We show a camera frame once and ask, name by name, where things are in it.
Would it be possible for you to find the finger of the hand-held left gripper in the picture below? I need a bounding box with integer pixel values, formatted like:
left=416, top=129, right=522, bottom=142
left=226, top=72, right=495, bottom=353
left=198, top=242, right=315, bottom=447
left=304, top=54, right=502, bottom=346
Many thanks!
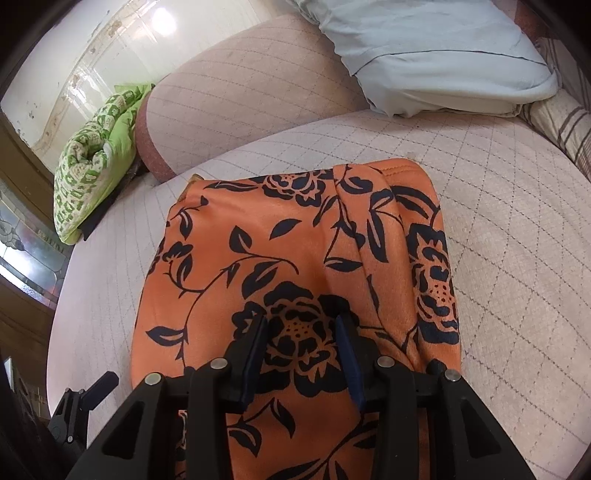
left=48, top=370, right=120, bottom=446

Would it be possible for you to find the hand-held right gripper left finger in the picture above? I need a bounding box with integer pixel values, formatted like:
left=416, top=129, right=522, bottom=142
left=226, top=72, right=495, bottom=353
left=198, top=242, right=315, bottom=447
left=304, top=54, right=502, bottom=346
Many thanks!
left=65, top=314, right=269, bottom=480

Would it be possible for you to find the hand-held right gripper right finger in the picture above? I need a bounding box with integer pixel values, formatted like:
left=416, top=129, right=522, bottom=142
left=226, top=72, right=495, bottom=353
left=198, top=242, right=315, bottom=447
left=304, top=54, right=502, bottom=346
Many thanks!
left=335, top=314, right=536, bottom=480

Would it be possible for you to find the orange floral garment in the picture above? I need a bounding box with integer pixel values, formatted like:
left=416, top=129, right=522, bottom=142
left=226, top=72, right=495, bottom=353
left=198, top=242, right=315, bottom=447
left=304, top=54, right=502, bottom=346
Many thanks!
left=130, top=158, right=464, bottom=480

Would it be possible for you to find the patterned glass door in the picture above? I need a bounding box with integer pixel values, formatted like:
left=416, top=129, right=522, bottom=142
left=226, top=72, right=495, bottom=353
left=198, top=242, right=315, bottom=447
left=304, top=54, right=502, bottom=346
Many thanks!
left=0, top=180, right=75, bottom=305

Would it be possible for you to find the black cloth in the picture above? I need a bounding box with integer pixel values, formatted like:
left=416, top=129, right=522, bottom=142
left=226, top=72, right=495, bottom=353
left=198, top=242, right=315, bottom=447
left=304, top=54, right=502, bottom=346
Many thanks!
left=81, top=185, right=139, bottom=241

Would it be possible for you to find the pink quilted bed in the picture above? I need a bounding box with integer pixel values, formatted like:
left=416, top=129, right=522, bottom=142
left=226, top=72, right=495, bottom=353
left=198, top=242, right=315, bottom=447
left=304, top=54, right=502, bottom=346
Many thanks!
left=45, top=108, right=591, bottom=480

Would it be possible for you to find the green patterned quilt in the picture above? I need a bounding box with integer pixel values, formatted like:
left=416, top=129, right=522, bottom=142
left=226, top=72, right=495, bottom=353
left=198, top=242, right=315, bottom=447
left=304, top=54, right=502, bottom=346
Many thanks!
left=53, top=82, right=156, bottom=246

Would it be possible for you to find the pink quilted bolster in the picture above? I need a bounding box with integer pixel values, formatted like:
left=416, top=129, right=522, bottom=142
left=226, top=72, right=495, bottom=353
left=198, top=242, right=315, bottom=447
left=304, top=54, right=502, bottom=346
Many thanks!
left=135, top=14, right=370, bottom=188

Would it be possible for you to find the light blue pillow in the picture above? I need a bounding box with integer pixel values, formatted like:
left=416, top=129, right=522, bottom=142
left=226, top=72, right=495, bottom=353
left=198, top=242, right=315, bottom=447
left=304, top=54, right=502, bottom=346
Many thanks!
left=293, top=0, right=560, bottom=117

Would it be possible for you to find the striped beige pillow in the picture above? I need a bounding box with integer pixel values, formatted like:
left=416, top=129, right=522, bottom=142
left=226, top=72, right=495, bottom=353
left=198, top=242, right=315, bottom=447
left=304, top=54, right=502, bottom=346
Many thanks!
left=519, top=37, right=591, bottom=174

